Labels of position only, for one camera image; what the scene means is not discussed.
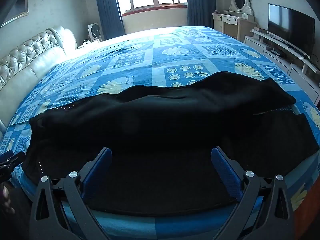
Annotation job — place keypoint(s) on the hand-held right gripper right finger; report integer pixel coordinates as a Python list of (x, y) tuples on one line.
[(225, 172)]

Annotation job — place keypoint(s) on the blue curtain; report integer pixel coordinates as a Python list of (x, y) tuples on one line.
[(200, 2), (108, 7)]

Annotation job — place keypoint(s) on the black pants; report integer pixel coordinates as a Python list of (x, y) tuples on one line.
[(160, 130)]

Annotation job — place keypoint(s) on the framed wall picture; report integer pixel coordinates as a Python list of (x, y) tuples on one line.
[(17, 7)]

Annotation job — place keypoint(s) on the beige tufted leather headboard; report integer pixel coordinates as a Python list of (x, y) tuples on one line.
[(30, 62)]

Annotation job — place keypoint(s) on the person's left hand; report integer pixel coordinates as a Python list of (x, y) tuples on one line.
[(5, 200)]

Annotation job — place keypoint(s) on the black set-top box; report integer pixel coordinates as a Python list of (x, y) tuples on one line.
[(277, 52)]

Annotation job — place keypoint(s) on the blue patterned bed sheet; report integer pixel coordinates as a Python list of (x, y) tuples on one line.
[(140, 55)]

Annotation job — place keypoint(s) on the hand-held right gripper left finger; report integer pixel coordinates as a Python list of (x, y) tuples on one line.
[(100, 170)]

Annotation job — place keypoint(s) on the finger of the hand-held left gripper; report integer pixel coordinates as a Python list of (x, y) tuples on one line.
[(11, 158)]

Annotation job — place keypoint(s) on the white nightstand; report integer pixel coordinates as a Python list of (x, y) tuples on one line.
[(87, 43)]

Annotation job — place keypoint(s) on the white box fan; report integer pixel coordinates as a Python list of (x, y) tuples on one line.
[(94, 32)]

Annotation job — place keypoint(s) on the cream dressing table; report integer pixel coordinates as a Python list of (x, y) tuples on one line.
[(231, 22)]

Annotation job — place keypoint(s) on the black flat television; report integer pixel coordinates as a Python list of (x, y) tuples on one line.
[(290, 27)]

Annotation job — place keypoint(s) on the white television stand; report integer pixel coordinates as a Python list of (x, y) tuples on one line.
[(280, 60)]

